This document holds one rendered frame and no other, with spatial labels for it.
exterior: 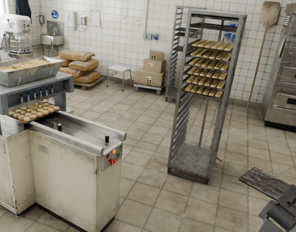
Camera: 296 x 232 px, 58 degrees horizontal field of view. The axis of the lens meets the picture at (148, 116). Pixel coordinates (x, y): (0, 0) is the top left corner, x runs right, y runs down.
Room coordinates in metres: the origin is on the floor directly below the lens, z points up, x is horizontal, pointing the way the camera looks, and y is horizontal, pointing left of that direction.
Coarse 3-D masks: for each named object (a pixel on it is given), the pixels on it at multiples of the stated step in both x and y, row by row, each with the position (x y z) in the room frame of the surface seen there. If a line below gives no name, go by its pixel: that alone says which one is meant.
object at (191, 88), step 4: (188, 88) 2.68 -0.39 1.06; (192, 88) 2.69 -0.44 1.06; (196, 88) 2.71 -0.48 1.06; (200, 88) 2.71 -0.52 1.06; (204, 88) 2.75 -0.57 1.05; (208, 88) 2.74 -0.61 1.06; (212, 88) 2.82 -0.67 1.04; (196, 92) 2.63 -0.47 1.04; (200, 92) 2.59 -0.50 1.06; (204, 92) 2.60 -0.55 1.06; (208, 92) 2.62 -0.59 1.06; (212, 92) 2.62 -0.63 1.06; (216, 92) 2.70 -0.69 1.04; (220, 92) 2.65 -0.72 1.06; (216, 96) 2.53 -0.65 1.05; (220, 96) 2.57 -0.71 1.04
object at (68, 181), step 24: (48, 144) 1.79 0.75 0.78; (96, 144) 1.75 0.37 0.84; (48, 168) 1.80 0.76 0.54; (72, 168) 1.68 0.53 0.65; (96, 168) 1.59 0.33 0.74; (120, 168) 1.87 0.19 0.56; (48, 192) 1.81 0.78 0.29; (72, 192) 1.68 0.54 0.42; (96, 192) 1.59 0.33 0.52; (72, 216) 1.69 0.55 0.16; (96, 216) 1.59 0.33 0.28
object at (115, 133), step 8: (56, 112) 2.16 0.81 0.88; (64, 112) 2.14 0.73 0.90; (72, 120) 2.07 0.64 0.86; (80, 120) 2.03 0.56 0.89; (88, 120) 2.03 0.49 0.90; (96, 128) 1.96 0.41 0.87; (104, 128) 1.92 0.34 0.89; (112, 128) 1.91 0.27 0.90; (112, 136) 1.88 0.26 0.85; (120, 136) 1.85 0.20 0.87
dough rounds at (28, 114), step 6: (18, 108) 2.10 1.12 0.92; (24, 108) 2.10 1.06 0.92; (30, 108) 2.13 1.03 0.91; (36, 108) 2.12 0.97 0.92; (42, 108) 2.17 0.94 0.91; (48, 108) 2.15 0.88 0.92; (54, 108) 2.17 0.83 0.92; (60, 108) 2.22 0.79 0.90; (6, 114) 1.99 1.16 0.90; (12, 114) 1.97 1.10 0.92; (18, 114) 1.97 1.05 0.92; (24, 114) 2.00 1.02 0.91; (30, 114) 1.99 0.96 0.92; (36, 114) 2.01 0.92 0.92; (42, 114) 2.05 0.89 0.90; (18, 120) 1.90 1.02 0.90; (24, 120) 1.89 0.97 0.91
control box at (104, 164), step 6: (120, 144) 1.79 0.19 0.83; (108, 150) 1.68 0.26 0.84; (120, 150) 1.80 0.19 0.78; (102, 156) 1.62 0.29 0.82; (114, 156) 1.73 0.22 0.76; (120, 156) 1.80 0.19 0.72; (102, 162) 1.62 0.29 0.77; (108, 162) 1.66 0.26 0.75; (114, 162) 1.72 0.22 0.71; (102, 168) 1.62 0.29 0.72
